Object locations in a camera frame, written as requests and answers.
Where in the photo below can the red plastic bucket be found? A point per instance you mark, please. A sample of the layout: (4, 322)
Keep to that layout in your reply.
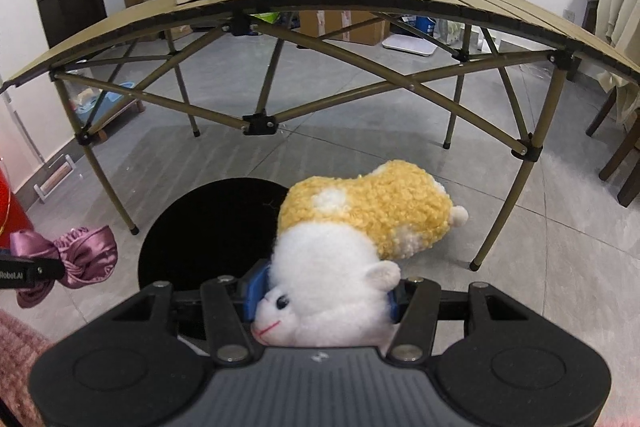
(12, 217)

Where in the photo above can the yellow white plush hamster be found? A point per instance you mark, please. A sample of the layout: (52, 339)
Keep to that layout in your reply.
(375, 207)

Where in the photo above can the black trash bin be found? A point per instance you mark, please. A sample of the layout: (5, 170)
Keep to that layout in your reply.
(200, 232)

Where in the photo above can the dark wooden chair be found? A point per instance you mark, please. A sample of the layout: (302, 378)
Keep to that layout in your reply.
(622, 152)

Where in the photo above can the purple satin scrunchie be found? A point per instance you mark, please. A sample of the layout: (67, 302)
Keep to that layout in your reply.
(90, 257)

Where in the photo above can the pink fluffy fabric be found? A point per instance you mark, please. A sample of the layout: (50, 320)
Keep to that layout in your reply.
(20, 357)

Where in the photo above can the large cardboard box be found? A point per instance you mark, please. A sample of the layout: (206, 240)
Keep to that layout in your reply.
(360, 29)

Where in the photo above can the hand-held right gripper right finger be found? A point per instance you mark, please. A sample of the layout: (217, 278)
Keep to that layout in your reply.
(395, 307)

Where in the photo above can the dark wooden side table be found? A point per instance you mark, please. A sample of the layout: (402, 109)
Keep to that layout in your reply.
(591, 7)

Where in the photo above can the white wall socket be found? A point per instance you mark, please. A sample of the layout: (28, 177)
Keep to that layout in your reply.
(568, 14)

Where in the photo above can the blue packet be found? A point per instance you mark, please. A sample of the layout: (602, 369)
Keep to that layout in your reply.
(422, 27)

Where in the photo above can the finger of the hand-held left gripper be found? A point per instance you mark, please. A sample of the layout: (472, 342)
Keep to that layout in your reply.
(47, 269)

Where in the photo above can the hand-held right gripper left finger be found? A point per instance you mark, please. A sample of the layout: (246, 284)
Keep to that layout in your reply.
(257, 292)

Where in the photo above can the beige curtain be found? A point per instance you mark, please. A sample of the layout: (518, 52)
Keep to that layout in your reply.
(625, 32)

